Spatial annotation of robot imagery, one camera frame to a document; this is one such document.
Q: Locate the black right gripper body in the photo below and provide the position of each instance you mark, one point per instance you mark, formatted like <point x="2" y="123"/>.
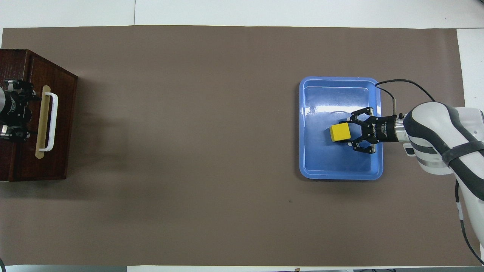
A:
<point x="380" y="130"/>

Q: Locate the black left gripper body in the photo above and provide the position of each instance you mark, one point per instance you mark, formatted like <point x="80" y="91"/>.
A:
<point x="15" y="109"/>

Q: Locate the yellow cube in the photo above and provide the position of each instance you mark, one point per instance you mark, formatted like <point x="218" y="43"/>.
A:
<point x="339" y="132"/>

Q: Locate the dark brown wooden cabinet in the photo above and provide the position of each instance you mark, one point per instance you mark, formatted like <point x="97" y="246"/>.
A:
<point x="15" y="54"/>

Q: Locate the blue plastic tray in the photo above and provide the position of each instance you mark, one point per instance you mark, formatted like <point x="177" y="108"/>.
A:
<point x="325" y="162"/>

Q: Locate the brown table mat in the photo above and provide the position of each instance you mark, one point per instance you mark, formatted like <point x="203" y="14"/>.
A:
<point x="189" y="151"/>

